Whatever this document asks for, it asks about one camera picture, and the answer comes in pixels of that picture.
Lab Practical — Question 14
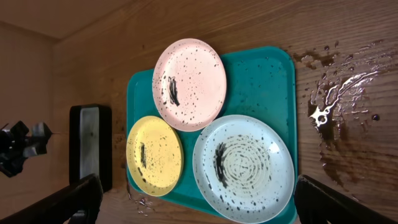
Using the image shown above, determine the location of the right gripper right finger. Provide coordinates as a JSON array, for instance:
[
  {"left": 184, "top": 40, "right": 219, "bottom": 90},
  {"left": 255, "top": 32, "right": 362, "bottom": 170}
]
[{"left": 294, "top": 175, "right": 397, "bottom": 224}]

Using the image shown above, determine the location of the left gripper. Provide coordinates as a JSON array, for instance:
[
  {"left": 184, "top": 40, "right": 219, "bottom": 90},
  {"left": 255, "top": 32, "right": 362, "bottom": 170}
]
[{"left": 1, "top": 121, "right": 52, "bottom": 177}]

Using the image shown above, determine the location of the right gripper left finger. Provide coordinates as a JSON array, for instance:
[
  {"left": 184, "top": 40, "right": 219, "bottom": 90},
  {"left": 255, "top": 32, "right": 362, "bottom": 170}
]
[{"left": 1, "top": 174, "right": 103, "bottom": 224}]

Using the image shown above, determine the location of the yellow speckled plate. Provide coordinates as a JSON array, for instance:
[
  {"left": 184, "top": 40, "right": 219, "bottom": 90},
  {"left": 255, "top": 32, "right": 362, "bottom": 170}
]
[{"left": 126, "top": 116, "right": 184, "bottom": 197}]

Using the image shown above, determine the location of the pink speckled plate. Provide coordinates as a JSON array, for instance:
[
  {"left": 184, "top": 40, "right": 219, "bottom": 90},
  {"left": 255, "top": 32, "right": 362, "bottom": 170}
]
[{"left": 152, "top": 39, "right": 227, "bottom": 132}]

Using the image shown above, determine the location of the black rectangular water tray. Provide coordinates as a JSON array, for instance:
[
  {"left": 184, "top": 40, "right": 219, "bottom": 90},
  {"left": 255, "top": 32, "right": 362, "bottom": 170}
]
[{"left": 69, "top": 104, "right": 113, "bottom": 192}]

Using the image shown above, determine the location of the light blue speckled plate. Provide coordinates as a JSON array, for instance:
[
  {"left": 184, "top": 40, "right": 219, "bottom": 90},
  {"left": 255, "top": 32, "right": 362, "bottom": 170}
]
[{"left": 192, "top": 115, "right": 295, "bottom": 223}]

